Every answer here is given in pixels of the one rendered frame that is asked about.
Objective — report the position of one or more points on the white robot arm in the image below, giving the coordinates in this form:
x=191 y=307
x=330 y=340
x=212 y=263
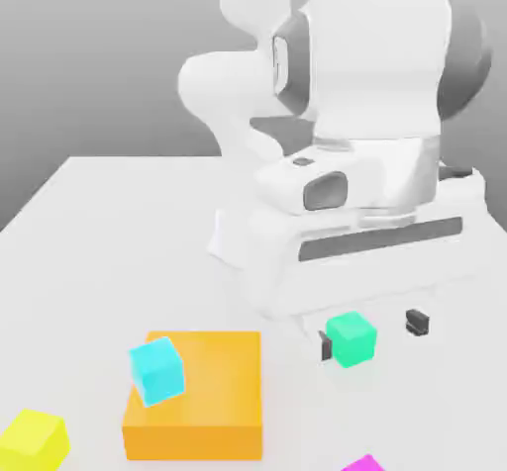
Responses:
x=376 y=63

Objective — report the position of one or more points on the large orange box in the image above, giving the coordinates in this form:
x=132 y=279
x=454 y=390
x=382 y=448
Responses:
x=214 y=407

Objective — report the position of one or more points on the small magenta cube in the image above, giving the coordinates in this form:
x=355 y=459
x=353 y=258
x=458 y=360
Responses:
x=362 y=464

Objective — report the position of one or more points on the small yellow cube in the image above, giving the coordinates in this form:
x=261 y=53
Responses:
x=31 y=441

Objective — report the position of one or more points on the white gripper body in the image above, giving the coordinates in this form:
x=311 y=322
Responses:
x=356 y=277

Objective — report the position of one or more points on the small cyan cube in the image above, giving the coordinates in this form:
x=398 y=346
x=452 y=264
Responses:
x=158 y=372

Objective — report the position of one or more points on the small green cube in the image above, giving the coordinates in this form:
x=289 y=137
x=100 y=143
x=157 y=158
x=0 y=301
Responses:
x=350 y=338

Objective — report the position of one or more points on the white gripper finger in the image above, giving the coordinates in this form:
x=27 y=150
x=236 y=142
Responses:
x=418 y=322
x=325 y=346

